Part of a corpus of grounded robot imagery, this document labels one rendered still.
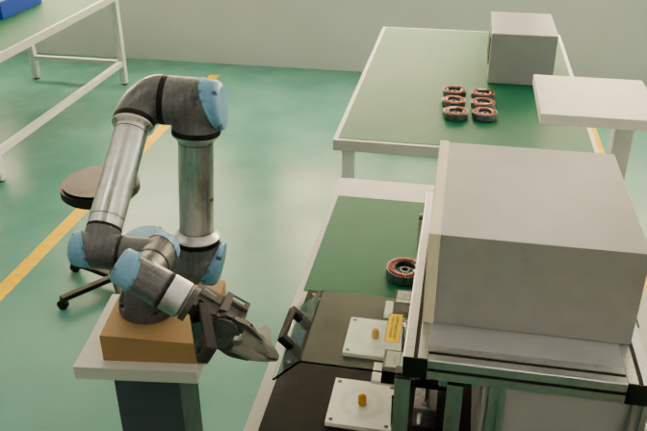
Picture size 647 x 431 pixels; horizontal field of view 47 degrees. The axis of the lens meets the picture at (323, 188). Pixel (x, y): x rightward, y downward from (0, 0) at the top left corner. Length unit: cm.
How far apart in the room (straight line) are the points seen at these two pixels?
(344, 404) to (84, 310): 197
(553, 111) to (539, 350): 103
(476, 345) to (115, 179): 82
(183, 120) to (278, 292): 189
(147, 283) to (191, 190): 40
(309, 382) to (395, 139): 155
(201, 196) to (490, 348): 77
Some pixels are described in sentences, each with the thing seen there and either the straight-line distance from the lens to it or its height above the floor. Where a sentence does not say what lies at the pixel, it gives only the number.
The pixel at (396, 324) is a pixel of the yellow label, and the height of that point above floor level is 107.
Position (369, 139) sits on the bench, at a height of 75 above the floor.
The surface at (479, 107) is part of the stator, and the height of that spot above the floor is 79.
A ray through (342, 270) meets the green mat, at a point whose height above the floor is 75.
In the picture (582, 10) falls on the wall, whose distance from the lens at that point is 625.
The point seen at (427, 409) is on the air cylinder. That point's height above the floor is 82.
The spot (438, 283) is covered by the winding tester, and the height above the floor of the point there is 121.
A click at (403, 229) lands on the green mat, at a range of 252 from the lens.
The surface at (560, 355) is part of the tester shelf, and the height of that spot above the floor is 111.
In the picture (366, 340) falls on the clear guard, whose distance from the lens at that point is 153.
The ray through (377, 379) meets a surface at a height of 88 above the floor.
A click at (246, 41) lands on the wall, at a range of 655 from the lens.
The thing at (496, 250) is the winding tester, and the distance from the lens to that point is 140.
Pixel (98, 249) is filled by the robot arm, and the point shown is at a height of 122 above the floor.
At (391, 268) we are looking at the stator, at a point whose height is 79.
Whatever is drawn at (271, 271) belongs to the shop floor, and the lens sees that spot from 365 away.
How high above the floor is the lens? 202
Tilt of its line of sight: 27 degrees down
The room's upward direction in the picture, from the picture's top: straight up
